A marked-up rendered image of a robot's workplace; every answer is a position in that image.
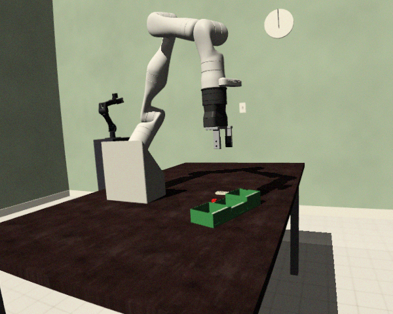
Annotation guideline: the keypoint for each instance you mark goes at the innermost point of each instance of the green three-compartment bin rack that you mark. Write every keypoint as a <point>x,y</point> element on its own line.
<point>216,213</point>

